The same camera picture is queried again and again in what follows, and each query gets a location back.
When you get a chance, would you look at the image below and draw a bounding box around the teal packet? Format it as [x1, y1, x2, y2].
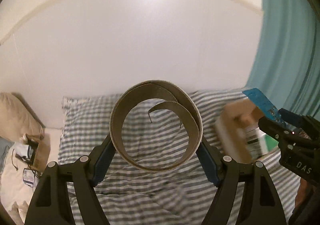
[242, 88, 286, 127]

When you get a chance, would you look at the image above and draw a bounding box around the green white medicine box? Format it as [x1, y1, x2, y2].
[245, 125, 278, 160]

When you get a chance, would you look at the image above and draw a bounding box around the brown cardboard tape ring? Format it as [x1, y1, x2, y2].
[109, 79, 203, 173]

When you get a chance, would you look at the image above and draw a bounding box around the white bed sheet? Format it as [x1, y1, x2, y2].
[1, 128, 61, 224]

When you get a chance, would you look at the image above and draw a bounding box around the white charger box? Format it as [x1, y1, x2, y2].
[22, 168, 39, 188]

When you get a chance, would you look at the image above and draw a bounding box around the large open cardboard box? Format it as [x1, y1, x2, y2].
[215, 99, 264, 164]

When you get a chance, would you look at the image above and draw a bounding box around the small cluttered cardboard box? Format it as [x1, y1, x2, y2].
[23, 134, 50, 173]

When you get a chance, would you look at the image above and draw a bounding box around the green curtain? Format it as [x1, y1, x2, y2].
[246, 0, 319, 119]

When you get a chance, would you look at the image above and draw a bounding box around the beige pillow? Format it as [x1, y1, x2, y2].
[1, 92, 43, 142]

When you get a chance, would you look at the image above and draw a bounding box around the white patterned pillow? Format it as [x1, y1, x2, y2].
[62, 97, 91, 111]

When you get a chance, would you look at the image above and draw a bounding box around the black cable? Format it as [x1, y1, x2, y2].
[10, 149, 41, 178]

